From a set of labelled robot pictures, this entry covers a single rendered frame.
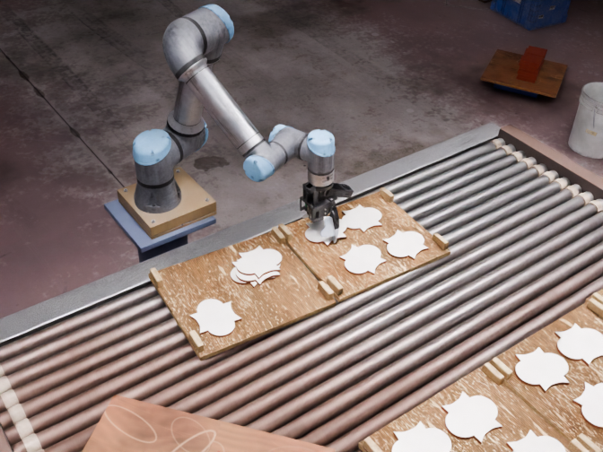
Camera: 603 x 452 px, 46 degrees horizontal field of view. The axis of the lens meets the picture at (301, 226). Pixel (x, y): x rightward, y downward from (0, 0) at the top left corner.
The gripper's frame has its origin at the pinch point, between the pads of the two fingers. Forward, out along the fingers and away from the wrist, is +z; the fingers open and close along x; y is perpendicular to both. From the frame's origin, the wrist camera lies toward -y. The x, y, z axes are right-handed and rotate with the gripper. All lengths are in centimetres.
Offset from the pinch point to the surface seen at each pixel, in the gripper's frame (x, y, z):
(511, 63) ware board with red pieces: -167, -271, 100
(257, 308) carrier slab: 16.9, 34.3, -0.9
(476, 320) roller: 50, -16, 4
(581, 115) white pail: -82, -239, 86
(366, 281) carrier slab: 23.5, 2.1, 1.3
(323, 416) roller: 54, 38, 1
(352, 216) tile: -1.8, -11.1, 1.1
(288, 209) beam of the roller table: -18.0, 2.5, 3.1
